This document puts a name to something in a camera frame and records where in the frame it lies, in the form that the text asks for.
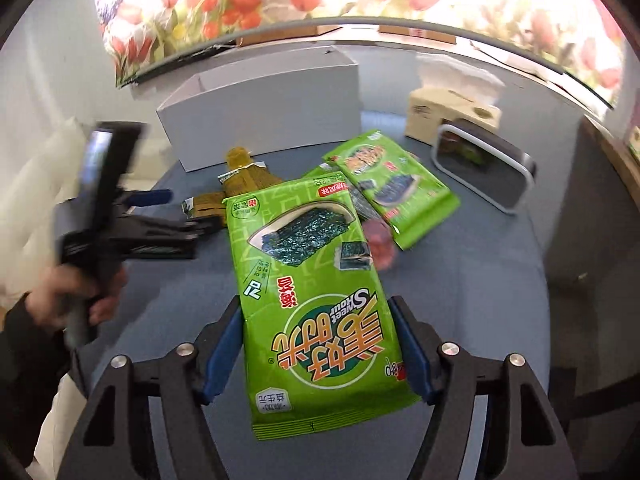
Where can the cream white sofa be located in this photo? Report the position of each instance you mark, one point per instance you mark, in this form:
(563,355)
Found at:
(27,207)

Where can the grey storage basket white rim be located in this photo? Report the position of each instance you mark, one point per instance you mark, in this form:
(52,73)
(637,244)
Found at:
(491,167)

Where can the tissue box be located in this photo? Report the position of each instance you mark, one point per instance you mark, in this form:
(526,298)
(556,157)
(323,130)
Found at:
(450,90)

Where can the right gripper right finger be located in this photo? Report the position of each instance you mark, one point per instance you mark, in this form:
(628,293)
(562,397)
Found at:
(496,408)

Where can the person left hand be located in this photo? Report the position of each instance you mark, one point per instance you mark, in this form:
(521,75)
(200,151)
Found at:
(47,302)

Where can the yellow jelly cup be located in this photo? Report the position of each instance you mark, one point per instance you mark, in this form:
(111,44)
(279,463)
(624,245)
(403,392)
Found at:
(238,157)

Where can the brown gold snack packet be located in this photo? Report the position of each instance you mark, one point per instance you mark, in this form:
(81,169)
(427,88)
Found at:
(207,205)

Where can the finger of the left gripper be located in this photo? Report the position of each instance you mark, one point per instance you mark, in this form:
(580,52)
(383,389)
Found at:
(148,238)
(149,198)

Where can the gold snack packet with white edge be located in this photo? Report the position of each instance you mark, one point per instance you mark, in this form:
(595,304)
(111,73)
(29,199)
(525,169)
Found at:
(250,178)

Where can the white cardboard box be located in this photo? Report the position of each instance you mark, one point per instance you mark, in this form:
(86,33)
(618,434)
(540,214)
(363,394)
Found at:
(270,103)

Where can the tulip flower wall poster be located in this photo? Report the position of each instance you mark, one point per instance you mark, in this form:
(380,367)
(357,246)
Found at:
(580,36)

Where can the red round snack packet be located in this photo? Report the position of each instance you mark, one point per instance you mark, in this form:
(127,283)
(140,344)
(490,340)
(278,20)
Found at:
(382,246)

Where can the large green seaweed snack bag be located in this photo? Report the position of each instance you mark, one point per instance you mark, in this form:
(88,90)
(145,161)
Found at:
(321,350)

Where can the wooden round side table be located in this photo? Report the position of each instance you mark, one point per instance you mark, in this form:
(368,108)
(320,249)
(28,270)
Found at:
(617,155)

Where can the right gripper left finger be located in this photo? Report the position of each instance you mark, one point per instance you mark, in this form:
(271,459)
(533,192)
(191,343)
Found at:
(143,415)

